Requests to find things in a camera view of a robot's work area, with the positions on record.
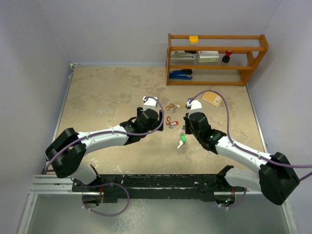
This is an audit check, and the key with green tag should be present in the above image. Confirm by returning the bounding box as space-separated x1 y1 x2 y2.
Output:
177 133 186 149

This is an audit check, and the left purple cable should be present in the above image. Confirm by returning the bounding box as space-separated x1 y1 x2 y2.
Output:
44 96 165 216

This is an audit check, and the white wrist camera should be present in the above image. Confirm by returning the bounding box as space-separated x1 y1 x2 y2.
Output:
189 100 203 115
143 96 157 111

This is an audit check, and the brown spiral notebook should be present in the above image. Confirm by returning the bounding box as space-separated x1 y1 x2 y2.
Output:
202 92 222 107

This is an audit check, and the white stapler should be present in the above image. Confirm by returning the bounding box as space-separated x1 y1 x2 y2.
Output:
170 50 197 60

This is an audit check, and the wooden shelf rack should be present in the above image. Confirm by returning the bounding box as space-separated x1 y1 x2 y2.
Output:
166 34 269 86

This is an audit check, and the blue stapler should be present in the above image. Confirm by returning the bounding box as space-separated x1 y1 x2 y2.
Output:
169 69 193 80

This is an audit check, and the red black stamp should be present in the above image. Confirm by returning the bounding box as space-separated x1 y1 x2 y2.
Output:
222 51 233 63

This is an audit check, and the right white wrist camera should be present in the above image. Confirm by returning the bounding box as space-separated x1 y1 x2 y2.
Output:
189 100 203 115

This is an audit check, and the key with red tag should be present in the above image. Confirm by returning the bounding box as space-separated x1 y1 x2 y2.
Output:
169 121 178 130

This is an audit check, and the orange red carabiner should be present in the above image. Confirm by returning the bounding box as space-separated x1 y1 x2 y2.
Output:
165 103 175 110

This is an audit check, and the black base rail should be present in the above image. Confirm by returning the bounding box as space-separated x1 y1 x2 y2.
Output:
72 174 244 206

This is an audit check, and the purple cable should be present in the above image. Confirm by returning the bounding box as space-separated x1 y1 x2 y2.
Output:
44 96 165 216
191 90 312 210

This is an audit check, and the white cardboard box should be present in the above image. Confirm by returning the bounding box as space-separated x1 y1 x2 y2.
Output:
197 51 219 62

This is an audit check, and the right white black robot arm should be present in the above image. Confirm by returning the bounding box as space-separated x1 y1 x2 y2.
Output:
183 112 300 205

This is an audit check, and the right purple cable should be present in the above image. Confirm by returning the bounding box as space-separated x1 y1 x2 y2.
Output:
191 90 312 210

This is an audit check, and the yellow tape dispenser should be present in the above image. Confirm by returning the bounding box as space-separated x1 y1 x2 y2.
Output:
189 36 199 45

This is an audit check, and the key with yellow tag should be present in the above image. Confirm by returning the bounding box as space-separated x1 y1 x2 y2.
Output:
173 104 182 113

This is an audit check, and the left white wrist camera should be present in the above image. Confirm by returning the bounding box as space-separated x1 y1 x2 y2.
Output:
143 96 157 111

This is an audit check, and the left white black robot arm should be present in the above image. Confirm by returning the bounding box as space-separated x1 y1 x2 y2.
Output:
44 108 164 191

